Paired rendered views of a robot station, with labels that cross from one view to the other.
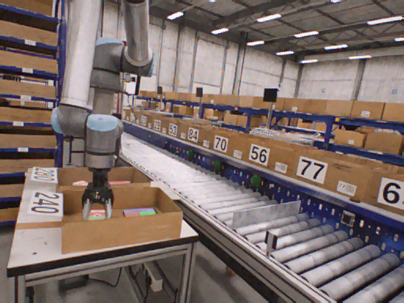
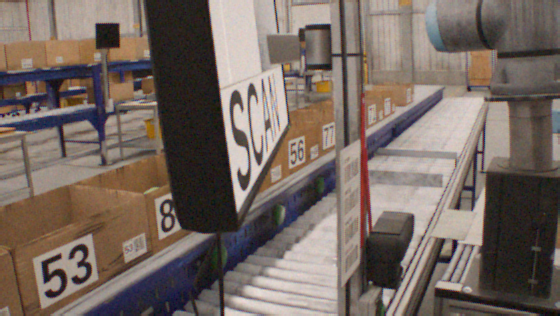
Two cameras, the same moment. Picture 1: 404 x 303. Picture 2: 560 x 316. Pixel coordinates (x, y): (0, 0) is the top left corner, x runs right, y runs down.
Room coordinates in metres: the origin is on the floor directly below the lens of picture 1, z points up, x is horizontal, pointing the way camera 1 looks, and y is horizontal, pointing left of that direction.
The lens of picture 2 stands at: (2.67, 1.33, 1.38)
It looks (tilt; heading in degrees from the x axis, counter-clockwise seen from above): 12 degrees down; 242
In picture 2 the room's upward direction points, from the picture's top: 3 degrees counter-clockwise
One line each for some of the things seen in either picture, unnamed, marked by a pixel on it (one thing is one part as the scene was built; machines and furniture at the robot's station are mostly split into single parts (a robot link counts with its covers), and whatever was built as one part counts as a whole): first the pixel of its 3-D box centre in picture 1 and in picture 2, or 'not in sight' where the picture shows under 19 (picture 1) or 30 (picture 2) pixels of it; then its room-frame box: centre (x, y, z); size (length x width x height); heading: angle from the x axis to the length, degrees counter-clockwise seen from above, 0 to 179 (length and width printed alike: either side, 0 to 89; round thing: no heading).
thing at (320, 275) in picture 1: (343, 264); (408, 170); (0.88, -0.56, 0.72); 0.52 x 0.05 x 0.05; 125
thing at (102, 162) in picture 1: (101, 159); not in sight; (0.85, 0.33, 1.01); 0.10 x 0.09 x 0.05; 109
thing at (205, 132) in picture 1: (211, 137); (154, 199); (2.34, -0.08, 0.96); 0.39 x 0.29 x 0.17; 35
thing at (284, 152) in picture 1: (281, 156); (271, 147); (1.71, -0.53, 0.96); 0.39 x 0.29 x 0.17; 35
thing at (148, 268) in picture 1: (142, 263); not in sight; (1.21, 0.23, 0.41); 0.45 x 0.06 x 0.08; 31
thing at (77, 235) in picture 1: (120, 213); not in sight; (0.91, 0.27, 0.80); 0.38 x 0.28 x 0.10; 119
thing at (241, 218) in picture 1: (269, 215); (393, 180); (1.17, -0.35, 0.76); 0.46 x 0.01 x 0.09; 125
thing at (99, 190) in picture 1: (99, 184); not in sight; (0.84, 0.33, 0.93); 0.09 x 0.08 x 0.12; 19
